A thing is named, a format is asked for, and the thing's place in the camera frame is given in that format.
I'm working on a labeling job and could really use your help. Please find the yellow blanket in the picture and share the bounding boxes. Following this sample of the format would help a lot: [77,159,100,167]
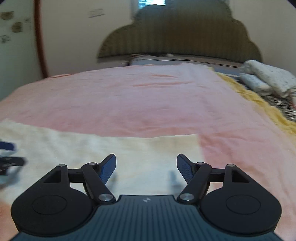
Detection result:
[208,67,295,138]

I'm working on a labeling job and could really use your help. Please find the white wall socket pair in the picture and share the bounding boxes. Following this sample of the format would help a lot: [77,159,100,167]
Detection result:
[88,9,105,18]

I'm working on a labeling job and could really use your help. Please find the window with white frame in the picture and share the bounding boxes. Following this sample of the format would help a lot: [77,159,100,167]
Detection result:
[130,0,166,17]

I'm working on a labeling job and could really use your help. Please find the folded white printed quilt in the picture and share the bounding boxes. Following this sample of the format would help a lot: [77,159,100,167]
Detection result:
[241,60,295,98]

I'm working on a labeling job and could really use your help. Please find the cream white fleece pants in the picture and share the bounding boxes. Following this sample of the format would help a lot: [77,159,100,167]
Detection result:
[0,118,209,204]

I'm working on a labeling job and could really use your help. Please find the pink fleece blanket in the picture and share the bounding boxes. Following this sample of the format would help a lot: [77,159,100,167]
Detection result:
[0,62,296,241]

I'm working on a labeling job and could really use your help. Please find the grey striped bed sheet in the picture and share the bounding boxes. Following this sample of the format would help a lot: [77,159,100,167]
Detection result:
[128,55,242,75]

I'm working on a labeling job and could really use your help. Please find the olive green padded headboard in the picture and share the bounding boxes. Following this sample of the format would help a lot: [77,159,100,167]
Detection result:
[97,1,262,63]

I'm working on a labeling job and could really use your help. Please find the brown wooden door frame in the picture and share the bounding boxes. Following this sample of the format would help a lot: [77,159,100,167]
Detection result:
[33,0,49,78]

